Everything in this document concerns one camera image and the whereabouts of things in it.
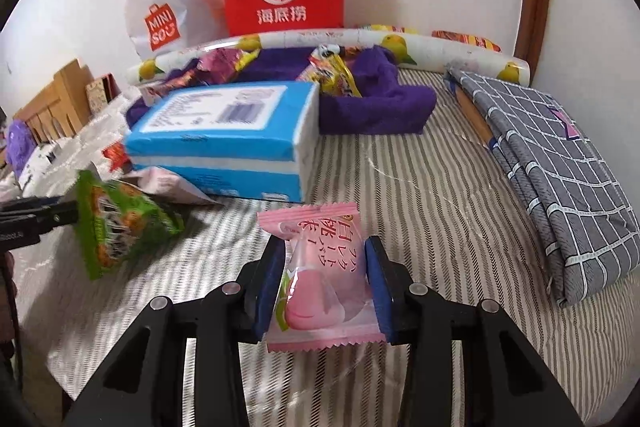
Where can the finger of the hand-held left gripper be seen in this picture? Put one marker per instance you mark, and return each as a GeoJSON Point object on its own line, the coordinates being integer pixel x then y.
{"type": "Point", "coordinates": [45, 203]}
{"type": "Point", "coordinates": [52, 218]}

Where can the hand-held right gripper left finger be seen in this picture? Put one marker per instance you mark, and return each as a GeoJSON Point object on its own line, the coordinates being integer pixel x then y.
{"type": "Point", "coordinates": [267, 302]}

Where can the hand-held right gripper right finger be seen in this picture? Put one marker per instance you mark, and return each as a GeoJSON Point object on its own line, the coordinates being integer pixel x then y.
{"type": "Point", "coordinates": [378, 292]}

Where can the pink peach snack packet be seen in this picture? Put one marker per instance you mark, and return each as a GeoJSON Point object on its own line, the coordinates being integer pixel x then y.
{"type": "Point", "coordinates": [320, 287]}

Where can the green snack packet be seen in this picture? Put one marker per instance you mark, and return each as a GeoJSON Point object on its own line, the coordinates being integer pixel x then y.
{"type": "Point", "coordinates": [120, 227]}

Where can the purple fabric storage basket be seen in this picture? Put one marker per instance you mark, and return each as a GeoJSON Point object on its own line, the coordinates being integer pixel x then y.
{"type": "Point", "coordinates": [380, 102]}

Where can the yellow snack packet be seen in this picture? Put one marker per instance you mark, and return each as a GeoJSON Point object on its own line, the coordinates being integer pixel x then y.
{"type": "Point", "coordinates": [335, 72]}

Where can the magenta snack packet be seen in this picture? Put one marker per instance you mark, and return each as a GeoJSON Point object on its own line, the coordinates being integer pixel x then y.
{"type": "Point", "coordinates": [222, 62]}

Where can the purple plush toy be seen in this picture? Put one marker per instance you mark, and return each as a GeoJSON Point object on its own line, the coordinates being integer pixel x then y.
{"type": "Point", "coordinates": [20, 147]}

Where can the striped mattress pad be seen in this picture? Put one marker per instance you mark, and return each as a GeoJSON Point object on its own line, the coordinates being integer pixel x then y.
{"type": "Point", "coordinates": [400, 207]}

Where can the wooden headboard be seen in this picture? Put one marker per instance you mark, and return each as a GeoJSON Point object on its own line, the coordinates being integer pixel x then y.
{"type": "Point", "coordinates": [55, 107]}

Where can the pale beige snack packet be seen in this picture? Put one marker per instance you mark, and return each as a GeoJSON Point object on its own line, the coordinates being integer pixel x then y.
{"type": "Point", "coordinates": [170, 187]}

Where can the framed picture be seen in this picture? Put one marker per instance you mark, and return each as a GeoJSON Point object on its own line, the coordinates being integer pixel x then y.
{"type": "Point", "coordinates": [102, 92]}

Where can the blue tissue pack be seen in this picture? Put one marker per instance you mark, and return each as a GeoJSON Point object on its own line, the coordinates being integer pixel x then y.
{"type": "Point", "coordinates": [225, 142]}

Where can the dark purple snack packet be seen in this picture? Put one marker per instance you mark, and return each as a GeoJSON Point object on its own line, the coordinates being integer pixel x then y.
{"type": "Point", "coordinates": [185, 78]}

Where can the wooden board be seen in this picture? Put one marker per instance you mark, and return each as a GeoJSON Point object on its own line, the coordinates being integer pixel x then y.
{"type": "Point", "coordinates": [475, 122]}

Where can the grey checked folded cloth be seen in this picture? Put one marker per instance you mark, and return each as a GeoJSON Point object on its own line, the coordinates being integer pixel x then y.
{"type": "Point", "coordinates": [560, 167]}

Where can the fruit-print paper roll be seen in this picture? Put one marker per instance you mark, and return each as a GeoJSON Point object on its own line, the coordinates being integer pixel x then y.
{"type": "Point", "coordinates": [450, 48]}

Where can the yellow chips bag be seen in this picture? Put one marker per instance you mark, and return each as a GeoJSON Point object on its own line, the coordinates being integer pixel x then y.
{"type": "Point", "coordinates": [380, 27]}

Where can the orange chips bag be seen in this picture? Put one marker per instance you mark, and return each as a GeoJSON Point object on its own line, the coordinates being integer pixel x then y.
{"type": "Point", "coordinates": [465, 39]}

